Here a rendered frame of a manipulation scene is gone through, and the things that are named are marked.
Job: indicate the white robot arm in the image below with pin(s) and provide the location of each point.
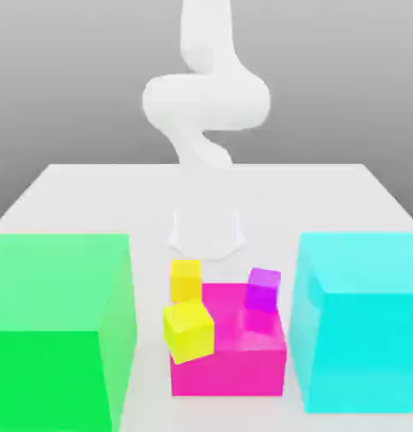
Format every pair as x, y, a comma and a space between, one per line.
206, 101

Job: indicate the large cyan box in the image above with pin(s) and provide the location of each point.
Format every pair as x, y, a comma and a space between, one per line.
361, 320

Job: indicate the large pink box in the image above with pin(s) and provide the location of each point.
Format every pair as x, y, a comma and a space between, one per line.
233, 368

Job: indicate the small purple cube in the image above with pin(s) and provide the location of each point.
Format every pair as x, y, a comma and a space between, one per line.
262, 292

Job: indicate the small yellow cube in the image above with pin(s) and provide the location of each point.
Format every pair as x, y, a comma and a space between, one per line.
189, 330

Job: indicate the small orange cube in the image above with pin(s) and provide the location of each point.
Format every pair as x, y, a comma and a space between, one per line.
185, 280

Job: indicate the large green box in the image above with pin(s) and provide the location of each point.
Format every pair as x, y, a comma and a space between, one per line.
44, 303

